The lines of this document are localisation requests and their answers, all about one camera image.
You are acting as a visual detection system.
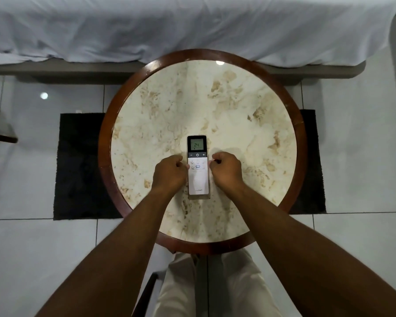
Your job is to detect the person's left hand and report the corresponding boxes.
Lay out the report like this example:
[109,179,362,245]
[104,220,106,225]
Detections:
[151,155,190,195]

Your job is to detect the person's right hand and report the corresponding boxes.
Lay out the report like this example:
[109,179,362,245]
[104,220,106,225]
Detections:
[209,152,246,194]

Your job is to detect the white remote control with display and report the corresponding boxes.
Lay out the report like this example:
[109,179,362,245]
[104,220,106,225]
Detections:
[187,135,210,196]

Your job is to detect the person's left forearm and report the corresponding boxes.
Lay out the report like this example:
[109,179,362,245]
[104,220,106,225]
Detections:
[35,185,185,317]

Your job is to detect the person's right forearm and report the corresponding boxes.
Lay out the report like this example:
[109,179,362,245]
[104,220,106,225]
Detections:
[222,182,396,317]

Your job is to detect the round marble table wooden rim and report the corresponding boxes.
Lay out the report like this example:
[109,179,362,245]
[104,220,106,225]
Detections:
[98,49,308,255]

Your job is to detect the black rug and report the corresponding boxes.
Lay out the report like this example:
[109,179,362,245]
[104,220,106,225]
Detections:
[53,109,327,221]

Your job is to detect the white trousers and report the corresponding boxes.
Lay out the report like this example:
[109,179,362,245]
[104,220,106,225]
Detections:
[152,249,283,317]

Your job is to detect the white bed sheet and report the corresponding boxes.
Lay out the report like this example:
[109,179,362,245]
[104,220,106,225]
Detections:
[0,0,396,68]

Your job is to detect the grey bed base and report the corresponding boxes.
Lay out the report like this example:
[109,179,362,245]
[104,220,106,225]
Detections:
[0,57,366,86]

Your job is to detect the dark chair frame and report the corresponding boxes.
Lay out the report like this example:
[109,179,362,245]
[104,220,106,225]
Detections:
[132,270,167,317]

